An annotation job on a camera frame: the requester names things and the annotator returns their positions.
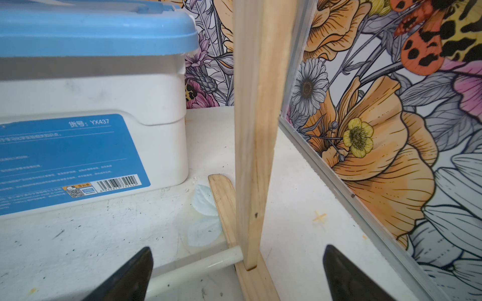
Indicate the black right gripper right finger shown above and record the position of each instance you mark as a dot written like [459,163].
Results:
[347,282]

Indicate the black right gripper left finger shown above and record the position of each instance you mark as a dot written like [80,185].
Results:
[130,282]

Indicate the floral table mat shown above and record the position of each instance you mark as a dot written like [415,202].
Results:
[207,226]

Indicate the white storage box blue lid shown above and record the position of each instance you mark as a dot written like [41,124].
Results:
[92,102]

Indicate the wooden clothesline rack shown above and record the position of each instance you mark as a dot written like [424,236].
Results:
[263,32]

